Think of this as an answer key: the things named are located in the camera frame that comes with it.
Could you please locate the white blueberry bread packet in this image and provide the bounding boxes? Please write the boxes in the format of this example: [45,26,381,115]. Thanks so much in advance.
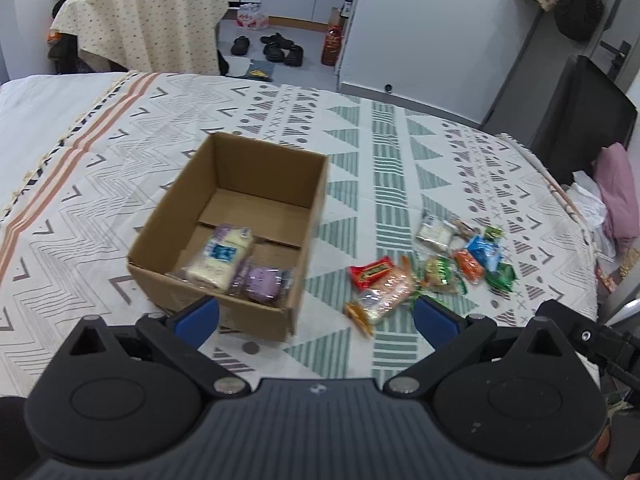
[168,223,255,294]

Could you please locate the purple round snack packet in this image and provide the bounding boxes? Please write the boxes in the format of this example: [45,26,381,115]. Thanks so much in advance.
[228,258,293,307]

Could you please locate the red candy bar packet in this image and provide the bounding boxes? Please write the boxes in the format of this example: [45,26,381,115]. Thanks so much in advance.
[348,256,395,290]

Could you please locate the green date snack packet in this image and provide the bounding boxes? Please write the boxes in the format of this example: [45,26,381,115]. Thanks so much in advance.
[410,292,423,311]

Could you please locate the green white biscuit packet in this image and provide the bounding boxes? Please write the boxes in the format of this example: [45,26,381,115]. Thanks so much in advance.
[421,256,466,295]

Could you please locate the orange snack packet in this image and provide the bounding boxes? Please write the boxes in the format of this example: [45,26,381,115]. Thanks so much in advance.
[452,249,484,285]

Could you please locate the dark green snack packet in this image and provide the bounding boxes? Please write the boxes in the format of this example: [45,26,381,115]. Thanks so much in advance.
[485,262,518,292]

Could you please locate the orange cracker stick packet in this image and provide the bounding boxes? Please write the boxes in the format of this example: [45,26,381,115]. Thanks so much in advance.
[343,255,416,337]

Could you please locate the white wafer snack packet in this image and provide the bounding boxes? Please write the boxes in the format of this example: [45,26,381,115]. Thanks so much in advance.
[416,212,457,252]

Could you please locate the brown nut bar packet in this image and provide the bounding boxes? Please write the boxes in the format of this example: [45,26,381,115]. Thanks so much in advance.
[451,219,477,240]

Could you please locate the green blue snack packet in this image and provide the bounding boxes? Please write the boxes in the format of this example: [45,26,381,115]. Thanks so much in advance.
[484,226,503,242]

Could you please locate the brown cardboard box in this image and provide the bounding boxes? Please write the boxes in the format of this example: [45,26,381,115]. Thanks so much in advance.
[128,133,329,341]

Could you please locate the pink pillow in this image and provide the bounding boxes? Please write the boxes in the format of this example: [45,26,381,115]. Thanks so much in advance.
[593,143,639,252]

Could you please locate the patterned bed cover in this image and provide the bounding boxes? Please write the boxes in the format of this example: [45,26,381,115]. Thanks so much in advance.
[1,74,598,396]

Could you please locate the black chair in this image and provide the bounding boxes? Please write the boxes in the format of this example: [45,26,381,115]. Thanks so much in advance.
[532,55,638,184]

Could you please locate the black shoe pair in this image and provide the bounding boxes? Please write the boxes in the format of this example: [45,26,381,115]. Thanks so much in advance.
[260,32,304,67]

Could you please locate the red bottle on floor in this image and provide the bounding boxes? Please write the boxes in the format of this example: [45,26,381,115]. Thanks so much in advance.
[321,25,343,66]

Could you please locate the table with dotted cloth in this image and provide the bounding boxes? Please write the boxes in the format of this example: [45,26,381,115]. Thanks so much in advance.
[51,0,229,75]

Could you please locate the pack of water bottles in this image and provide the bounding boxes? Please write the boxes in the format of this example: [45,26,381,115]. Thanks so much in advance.
[235,3,269,30]

